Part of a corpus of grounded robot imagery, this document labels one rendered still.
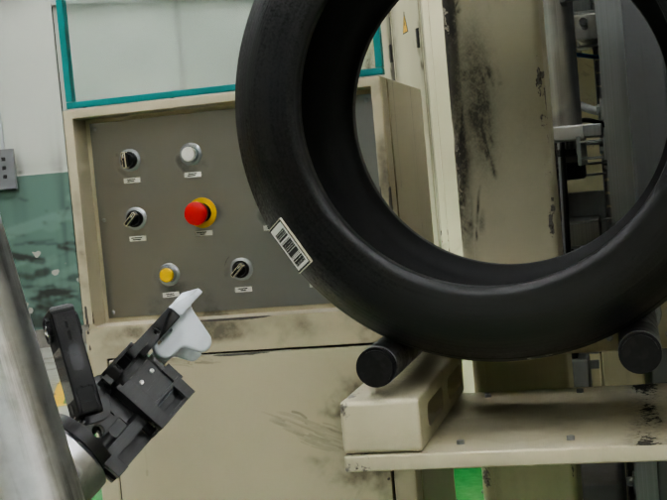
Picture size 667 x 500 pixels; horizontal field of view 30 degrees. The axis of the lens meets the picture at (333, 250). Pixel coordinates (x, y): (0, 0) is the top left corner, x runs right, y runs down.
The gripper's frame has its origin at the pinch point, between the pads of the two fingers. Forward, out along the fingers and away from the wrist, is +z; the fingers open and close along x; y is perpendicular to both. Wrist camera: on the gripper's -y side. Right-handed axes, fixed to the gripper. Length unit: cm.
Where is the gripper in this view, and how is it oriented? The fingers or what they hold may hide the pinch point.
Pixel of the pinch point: (187, 295)
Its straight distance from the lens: 132.2
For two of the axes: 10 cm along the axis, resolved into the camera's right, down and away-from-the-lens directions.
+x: 3.7, -3.3, -8.7
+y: 7.4, 6.7, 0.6
